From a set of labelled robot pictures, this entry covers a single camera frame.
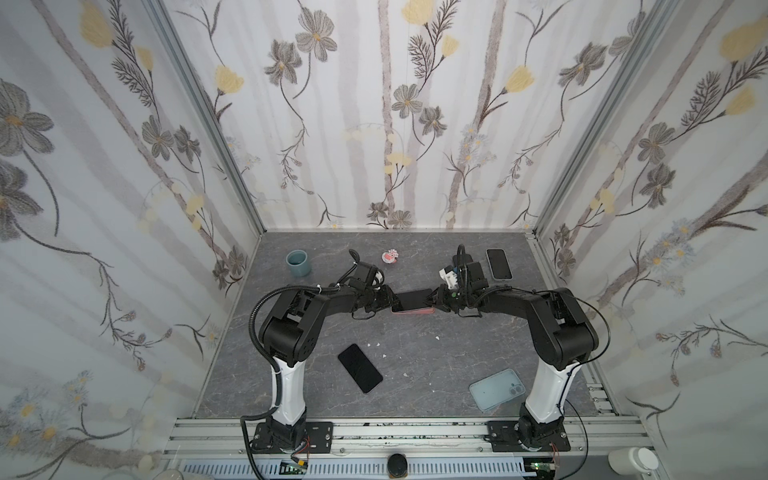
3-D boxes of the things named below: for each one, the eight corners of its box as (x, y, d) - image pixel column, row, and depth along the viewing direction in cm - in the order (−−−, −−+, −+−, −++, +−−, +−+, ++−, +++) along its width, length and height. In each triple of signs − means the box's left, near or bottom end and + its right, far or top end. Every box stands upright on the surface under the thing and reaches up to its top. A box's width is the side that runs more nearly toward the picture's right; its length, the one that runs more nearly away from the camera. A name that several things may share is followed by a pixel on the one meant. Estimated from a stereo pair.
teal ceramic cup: (288, 276, 108) (283, 265, 103) (292, 260, 113) (288, 249, 108) (309, 276, 108) (305, 265, 103) (312, 260, 113) (309, 249, 108)
